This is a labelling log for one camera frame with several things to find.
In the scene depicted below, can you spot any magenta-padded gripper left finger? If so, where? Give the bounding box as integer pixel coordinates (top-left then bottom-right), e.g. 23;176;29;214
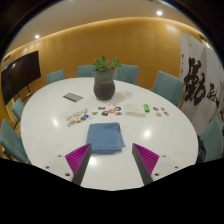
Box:
44;143;93;186

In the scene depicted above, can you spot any cluster of colourful stickers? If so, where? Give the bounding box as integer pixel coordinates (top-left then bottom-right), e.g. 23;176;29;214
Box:
65;108;91;126

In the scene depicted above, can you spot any green plant in grey pot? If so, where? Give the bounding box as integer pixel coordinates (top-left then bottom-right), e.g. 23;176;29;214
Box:
91;55;123;101

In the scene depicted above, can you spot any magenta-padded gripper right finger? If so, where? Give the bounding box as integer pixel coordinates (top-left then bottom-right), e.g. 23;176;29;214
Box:
131;142;184;187

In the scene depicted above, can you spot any black flat screen television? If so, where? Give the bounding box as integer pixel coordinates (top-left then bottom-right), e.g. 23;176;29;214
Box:
0;50;42;106

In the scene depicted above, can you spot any grey flat booklet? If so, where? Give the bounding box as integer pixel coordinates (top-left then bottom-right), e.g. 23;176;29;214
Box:
62;92;85;103

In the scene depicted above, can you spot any white flat box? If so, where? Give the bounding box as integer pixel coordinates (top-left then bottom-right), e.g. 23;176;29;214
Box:
124;103;147;117

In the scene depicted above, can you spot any blue terry towel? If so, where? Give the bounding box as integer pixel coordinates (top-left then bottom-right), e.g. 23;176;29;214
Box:
85;121;127;155

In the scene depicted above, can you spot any white banner with black calligraphy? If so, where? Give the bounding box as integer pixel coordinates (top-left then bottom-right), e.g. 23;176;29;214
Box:
179;33;224;136

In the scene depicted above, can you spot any group of teal chairs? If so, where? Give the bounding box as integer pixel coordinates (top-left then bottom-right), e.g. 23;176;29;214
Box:
0;63;224;164

